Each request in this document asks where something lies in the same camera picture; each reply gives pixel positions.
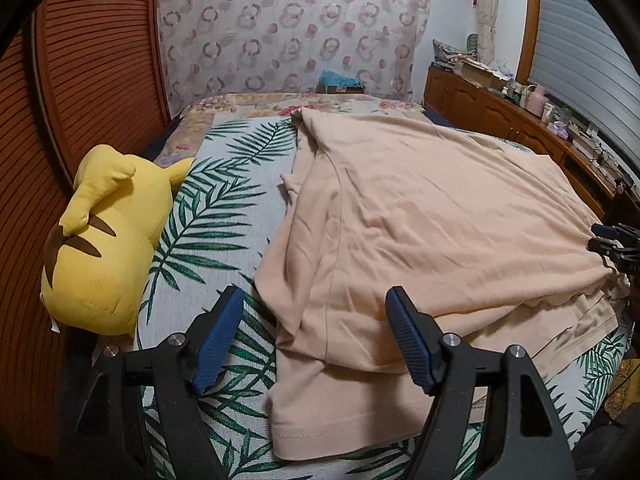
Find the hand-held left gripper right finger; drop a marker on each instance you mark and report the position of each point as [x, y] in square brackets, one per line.
[412, 345]

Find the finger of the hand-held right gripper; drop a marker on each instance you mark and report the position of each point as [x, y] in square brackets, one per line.
[612, 232]
[617, 255]

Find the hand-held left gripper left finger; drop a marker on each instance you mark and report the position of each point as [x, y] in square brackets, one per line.
[217, 340]

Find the beige shirt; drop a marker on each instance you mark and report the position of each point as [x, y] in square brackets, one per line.
[425, 220]

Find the lilac small cloth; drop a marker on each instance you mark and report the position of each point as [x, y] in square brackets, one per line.
[557, 129]

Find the leaf print blanket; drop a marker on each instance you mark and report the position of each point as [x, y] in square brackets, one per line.
[225, 210]

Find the yellow plush toy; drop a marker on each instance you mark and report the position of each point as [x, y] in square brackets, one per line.
[105, 260]

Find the pink bottle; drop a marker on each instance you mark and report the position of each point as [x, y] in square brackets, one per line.
[536, 101]

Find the wooden sideboard cabinet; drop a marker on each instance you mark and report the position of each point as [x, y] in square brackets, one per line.
[500, 115]

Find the grey window blind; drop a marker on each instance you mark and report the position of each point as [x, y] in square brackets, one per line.
[585, 50]

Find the pale open box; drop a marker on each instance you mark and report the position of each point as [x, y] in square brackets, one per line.
[482, 76]

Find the floral bedsheet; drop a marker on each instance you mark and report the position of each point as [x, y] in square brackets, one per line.
[250, 105]

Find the stack of folded cloths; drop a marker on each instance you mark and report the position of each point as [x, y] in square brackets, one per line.
[452, 55]

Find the cream lace window curtain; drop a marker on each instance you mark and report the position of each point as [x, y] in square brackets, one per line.
[485, 10]

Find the small cardboard box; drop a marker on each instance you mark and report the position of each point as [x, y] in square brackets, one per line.
[342, 89]

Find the brown slatted wooden wardrobe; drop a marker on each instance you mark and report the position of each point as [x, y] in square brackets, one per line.
[75, 110]

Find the teal crumpled bag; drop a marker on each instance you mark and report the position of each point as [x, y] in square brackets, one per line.
[340, 78]

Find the wooden window frame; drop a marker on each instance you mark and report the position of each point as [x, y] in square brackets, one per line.
[530, 20]

